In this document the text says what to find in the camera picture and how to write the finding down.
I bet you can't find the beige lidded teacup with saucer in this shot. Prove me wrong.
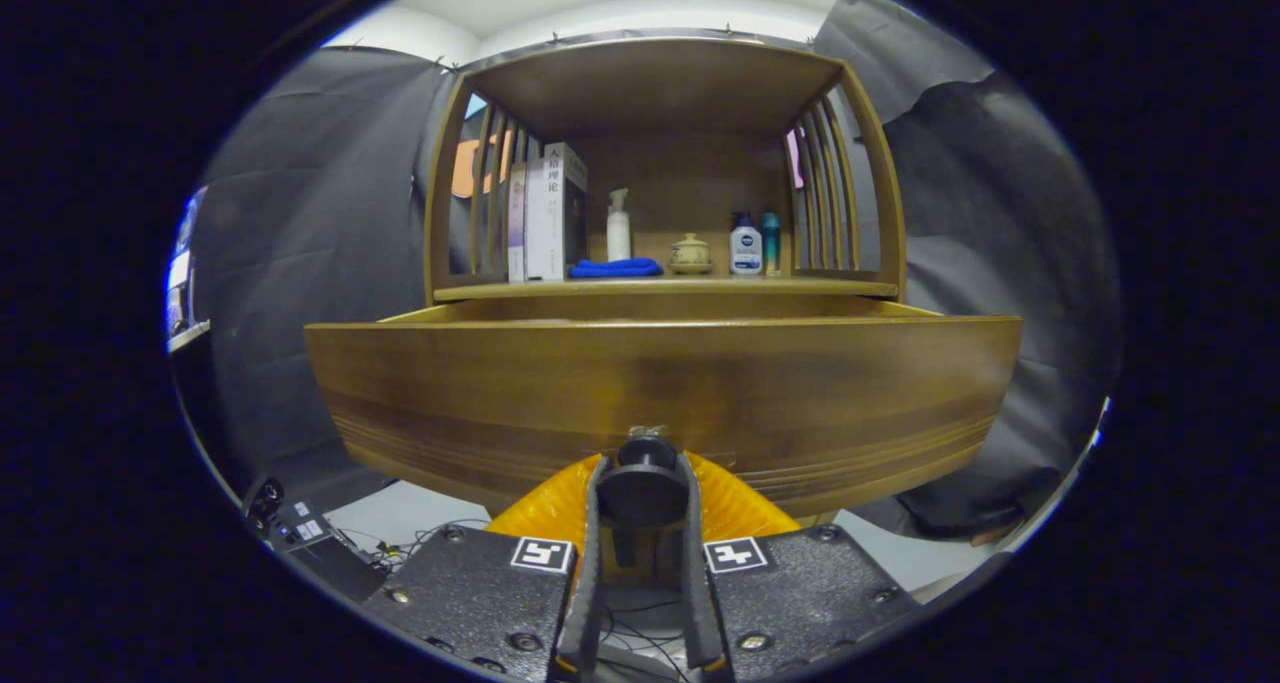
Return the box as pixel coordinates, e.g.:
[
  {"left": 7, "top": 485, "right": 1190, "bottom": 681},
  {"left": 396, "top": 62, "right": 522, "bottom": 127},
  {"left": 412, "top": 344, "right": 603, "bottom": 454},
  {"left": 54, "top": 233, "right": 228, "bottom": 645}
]
[{"left": 668, "top": 233, "right": 714, "bottom": 275}]

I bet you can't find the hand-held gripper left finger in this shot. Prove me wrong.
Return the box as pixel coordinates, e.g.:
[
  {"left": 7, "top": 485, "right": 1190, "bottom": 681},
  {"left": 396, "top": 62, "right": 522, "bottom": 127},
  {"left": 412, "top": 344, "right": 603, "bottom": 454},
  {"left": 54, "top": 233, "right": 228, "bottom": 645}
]
[{"left": 360, "top": 453, "right": 611, "bottom": 683}]

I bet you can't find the white pump bottle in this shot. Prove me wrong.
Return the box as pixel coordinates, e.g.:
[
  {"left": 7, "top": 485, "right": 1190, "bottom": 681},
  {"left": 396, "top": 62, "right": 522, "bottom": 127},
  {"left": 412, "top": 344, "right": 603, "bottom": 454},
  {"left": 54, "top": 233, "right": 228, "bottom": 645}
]
[{"left": 606, "top": 188, "right": 633, "bottom": 262}]

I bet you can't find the thin pale purple book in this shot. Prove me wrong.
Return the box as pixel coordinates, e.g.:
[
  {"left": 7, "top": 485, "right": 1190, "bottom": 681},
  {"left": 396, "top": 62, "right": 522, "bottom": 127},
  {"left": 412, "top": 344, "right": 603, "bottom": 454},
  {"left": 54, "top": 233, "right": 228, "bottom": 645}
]
[{"left": 507, "top": 161, "right": 528, "bottom": 284}]

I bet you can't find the blue folded cloth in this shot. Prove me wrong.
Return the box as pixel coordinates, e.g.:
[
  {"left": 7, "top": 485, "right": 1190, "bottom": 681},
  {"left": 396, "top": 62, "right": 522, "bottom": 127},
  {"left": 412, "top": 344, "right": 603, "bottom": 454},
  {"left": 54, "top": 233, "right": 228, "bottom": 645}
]
[{"left": 570, "top": 257, "right": 665, "bottom": 280}]

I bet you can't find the thick white book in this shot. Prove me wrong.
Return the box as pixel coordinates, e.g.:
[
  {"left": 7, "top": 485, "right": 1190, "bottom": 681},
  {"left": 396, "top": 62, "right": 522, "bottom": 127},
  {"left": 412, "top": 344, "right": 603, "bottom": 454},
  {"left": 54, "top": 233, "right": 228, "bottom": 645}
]
[{"left": 525, "top": 142, "right": 589, "bottom": 282}]

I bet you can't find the black electronic box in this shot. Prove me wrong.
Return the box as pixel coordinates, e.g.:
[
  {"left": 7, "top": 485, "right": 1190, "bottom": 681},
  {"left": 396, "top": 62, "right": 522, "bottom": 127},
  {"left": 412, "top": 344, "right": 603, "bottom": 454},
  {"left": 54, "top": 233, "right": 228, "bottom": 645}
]
[{"left": 243, "top": 476, "right": 386, "bottom": 604}]

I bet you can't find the black backdrop cloth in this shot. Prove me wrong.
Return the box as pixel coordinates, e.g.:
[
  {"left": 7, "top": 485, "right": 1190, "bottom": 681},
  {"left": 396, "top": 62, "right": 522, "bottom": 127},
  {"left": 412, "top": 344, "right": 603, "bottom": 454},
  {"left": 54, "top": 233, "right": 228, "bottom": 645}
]
[{"left": 170, "top": 0, "right": 1126, "bottom": 544}]

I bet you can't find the wooden countertop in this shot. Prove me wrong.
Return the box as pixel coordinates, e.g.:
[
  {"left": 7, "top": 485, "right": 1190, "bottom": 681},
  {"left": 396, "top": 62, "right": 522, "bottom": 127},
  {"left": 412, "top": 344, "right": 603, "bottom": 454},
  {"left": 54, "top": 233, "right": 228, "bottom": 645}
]
[{"left": 432, "top": 271, "right": 899, "bottom": 302}]

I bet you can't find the white lotion bottle blue cap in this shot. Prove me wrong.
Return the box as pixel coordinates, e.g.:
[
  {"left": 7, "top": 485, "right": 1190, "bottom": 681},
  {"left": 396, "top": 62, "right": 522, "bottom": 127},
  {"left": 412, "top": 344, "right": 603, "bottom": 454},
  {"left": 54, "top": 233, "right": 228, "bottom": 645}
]
[{"left": 729, "top": 212, "right": 764, "bottom": 277}]

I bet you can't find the black round drawer knob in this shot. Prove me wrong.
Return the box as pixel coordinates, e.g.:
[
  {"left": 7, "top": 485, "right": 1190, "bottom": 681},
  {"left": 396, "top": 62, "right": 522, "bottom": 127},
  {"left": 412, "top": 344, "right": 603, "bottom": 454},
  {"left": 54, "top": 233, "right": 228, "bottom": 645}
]
[{"left": 597, "top": 435, "right": 691, "bottom": 569}]

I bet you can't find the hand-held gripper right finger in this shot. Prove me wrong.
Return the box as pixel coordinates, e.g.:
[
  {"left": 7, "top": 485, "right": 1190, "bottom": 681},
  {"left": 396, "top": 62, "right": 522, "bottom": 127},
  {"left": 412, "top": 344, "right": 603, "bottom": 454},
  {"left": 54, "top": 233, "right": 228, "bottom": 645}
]
[{"left": 680, "top": 450, "right": 921, "bottom": 683}]

